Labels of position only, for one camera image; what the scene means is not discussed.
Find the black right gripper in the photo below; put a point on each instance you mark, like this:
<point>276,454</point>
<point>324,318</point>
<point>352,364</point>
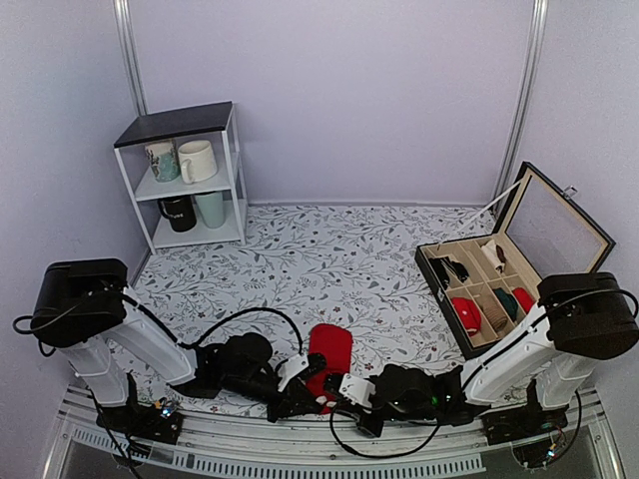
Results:
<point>371,427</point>

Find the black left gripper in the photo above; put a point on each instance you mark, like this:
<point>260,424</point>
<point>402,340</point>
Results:
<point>290,405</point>

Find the red sock pair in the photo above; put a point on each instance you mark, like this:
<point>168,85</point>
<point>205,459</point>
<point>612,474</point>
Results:
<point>335,344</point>

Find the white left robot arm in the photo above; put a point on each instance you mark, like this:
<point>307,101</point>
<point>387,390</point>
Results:
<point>84,304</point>

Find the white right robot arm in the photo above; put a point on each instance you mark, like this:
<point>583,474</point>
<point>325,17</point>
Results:
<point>519,386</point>

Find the black socks in box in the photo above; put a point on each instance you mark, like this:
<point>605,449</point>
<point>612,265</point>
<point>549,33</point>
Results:
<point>446,268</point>

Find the floral table mat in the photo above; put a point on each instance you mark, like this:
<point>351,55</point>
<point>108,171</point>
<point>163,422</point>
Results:
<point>300,266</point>

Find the red rolled sock with white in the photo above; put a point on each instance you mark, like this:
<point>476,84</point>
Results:
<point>468,313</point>

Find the tan rolled sock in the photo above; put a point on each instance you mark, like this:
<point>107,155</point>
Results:
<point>495,314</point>

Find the black compartment storage box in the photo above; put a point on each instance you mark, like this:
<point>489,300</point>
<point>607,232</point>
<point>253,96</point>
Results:
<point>542,231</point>

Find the green rolled sock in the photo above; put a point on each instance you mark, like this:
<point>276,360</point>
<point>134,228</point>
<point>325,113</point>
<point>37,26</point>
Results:
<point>509,303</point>

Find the mint green tumbler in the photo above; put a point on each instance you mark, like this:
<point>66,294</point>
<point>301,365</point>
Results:
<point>211,207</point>

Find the red rolled sock right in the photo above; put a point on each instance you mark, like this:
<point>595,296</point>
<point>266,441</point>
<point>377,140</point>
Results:
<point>525,300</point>

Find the white sock in box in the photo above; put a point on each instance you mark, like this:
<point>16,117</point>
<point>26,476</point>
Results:
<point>495,255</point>

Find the black mug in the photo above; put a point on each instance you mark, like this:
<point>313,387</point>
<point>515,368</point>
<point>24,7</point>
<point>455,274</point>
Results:
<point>179,211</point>

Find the cream white mug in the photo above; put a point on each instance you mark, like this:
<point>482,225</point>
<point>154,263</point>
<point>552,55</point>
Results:
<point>197,161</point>

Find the white shelf black top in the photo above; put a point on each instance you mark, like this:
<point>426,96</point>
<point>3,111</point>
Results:
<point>213,122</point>

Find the teal patterned mug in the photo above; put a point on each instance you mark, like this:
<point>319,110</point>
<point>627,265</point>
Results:
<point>163,160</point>

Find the right metal pole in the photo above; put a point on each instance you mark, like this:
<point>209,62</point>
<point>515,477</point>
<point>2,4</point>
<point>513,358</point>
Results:
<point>532,58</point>

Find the metal pole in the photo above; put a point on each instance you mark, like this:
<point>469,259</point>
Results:
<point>532,58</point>
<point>126,37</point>

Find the left metal pole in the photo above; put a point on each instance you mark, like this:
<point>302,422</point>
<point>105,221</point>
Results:
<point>126,37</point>

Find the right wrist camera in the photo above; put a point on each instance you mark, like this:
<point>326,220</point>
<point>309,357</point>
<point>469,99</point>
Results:
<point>357,391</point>

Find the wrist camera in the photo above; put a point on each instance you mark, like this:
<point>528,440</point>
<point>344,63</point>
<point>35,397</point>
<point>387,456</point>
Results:
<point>357,391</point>
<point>290,368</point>

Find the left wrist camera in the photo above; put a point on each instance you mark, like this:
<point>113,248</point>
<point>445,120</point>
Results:
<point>290,368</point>

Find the metal front rail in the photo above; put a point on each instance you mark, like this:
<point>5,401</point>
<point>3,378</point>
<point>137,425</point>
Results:
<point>225,446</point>

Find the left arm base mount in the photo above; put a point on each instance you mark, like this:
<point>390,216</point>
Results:
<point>160,422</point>

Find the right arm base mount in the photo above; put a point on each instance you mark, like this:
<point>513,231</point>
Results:
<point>530,420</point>

